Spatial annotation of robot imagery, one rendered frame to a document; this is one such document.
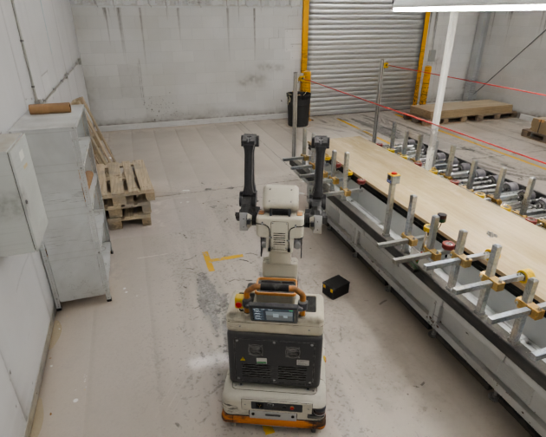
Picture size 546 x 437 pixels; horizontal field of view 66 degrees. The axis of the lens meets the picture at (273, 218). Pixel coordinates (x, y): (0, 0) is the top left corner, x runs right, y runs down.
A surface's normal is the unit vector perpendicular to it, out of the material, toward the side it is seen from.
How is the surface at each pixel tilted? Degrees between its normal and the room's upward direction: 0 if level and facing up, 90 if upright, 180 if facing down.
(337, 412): 0
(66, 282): 90
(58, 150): 90
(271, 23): 90
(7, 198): 90
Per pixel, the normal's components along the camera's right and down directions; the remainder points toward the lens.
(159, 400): 0.00, -0.90
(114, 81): 0.31, 0.42
